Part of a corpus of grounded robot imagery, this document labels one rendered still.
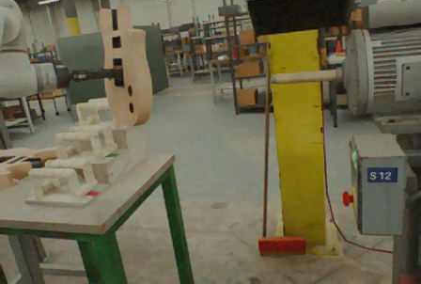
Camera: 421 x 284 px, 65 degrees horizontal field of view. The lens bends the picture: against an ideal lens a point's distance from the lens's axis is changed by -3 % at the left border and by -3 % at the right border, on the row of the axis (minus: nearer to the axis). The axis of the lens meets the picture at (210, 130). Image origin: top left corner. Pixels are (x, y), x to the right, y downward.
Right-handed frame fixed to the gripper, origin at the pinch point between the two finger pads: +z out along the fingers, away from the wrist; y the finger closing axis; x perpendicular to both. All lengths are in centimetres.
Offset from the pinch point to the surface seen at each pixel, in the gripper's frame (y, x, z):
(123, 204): 15.5, -41.1, -7.2
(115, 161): -5.8, -32.9, -2.0
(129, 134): -14.0, -25.7, 7.3
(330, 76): 51, -2, 48
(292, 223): -22, -103, 113
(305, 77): 45, -3, 43
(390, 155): 80, -17, 31
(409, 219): 73, -45, 60
